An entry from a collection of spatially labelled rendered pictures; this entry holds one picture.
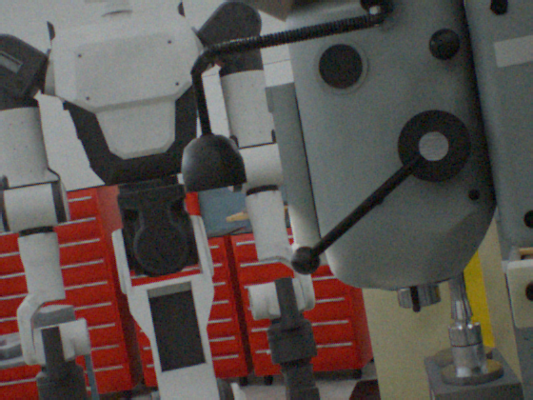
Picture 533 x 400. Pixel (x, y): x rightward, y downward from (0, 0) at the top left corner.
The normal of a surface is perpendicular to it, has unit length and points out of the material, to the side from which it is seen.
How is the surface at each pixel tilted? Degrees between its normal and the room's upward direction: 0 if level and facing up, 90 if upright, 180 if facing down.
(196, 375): 80
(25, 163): 88
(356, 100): 90
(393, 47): 90
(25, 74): 88
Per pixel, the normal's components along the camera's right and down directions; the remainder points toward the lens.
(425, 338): -0.23, 0.09
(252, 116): 0.14, -0.01
